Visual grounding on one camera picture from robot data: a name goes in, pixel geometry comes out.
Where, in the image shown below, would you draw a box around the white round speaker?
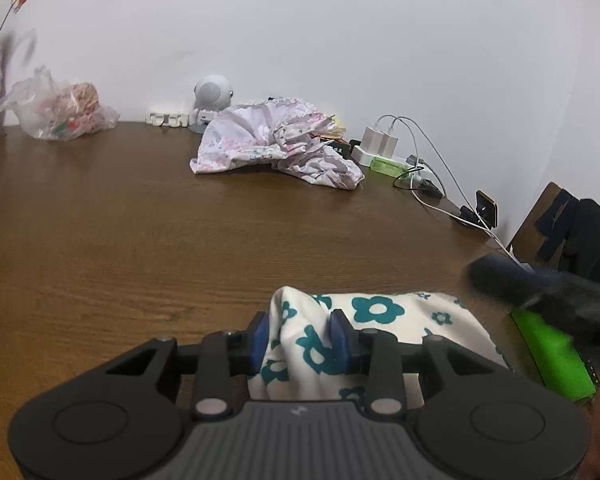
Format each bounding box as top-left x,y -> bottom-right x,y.
189,74 -> 235,134

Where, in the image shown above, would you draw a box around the bright green felt pouch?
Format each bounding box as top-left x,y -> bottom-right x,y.
510,307 -> 599,404

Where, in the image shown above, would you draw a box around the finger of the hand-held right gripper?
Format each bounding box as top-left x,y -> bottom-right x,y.
480,254 -> 563,287
468,259 -> 542,309

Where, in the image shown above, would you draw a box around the smartphone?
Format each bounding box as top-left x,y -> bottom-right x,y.
475,190 -> 499,229

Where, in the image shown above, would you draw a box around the thick white cable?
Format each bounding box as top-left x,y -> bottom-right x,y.
412,187 -> 532,267

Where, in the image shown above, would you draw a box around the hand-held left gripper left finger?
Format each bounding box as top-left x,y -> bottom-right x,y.
102,311 -> 272,420

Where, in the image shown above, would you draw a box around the white garment green flower print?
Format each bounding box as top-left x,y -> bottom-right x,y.
247,285 -> 511,404

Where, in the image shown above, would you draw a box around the yellow packets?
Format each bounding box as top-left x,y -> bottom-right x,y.
312,115 -> 347,141

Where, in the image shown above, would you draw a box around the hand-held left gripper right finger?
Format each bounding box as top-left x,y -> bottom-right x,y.
329,308 -> 513,418

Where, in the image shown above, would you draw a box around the clear plastic bag of snacks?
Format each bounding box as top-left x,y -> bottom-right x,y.
0,65 -> 121,141

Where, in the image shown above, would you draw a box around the white charger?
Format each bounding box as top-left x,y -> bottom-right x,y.
378,132 -> 400,159
362,126 -> 384,154

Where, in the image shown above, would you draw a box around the black cable with plug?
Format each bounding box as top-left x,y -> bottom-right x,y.
392,162 -> 446,199

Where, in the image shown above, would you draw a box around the white row of small blocks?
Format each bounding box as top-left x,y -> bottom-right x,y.
146,111 -> 190,129

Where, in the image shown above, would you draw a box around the white garment pink floral print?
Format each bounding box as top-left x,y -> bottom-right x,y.
189,97 -> 366,191

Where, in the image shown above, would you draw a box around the white power strip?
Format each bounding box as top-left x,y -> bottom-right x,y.
350,145 -> 424,186

